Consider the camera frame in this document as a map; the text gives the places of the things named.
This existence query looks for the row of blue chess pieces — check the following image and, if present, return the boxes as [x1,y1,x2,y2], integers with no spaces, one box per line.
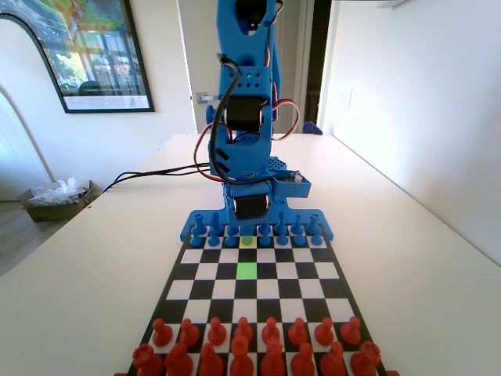
[178,199,337,242]

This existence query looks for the red chess pawn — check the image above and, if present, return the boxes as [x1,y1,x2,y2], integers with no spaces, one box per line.
[314,316,334,347]
[151,317,173,348]
[233,316,254,348]
[207,316,227,347]
[340,316,362,345]
[287,317,308,348]
[179,319,200,348]
[261,316,281,348]

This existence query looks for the red chess bishop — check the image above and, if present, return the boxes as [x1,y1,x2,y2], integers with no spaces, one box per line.
[290,342,316,376]
[199,343,226,376]

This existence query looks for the red chess knight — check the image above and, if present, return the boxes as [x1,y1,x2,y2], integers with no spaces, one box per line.
[319,341,348,376]
[164,342,193,376]

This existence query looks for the red chess rook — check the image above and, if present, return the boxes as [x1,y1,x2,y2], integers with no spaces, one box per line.
[350,340,383,376]
[132,343,164,376]

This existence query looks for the row of red chess pieces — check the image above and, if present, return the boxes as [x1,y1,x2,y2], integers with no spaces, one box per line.
[113,370,400,376]

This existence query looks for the black and white chessboard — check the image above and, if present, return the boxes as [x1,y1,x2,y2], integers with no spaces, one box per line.
[128,230,388,376]

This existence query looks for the white door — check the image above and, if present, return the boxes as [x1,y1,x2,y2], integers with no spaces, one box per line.
[178,0,310,135]

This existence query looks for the crumpled clear plastic wrap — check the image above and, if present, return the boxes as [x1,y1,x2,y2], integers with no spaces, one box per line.
[29,176,89,207]

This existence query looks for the cardboard box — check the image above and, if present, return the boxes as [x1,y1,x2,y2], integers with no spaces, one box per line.
[19,179,103,223]

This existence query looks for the red white black servo wire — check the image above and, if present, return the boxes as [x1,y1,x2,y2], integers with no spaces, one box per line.
[193,125,226,183]
[272,99,301,143]

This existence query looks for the black camera cable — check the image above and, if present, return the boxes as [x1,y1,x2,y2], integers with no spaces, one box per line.
[209,54,275,185]

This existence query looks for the black power cable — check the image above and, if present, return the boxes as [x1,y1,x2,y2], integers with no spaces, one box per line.
[117,170,214,184]
[102,162,214,193]

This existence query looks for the framed wall poster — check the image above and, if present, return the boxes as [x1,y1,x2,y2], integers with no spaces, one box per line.
[0,0,156,114]

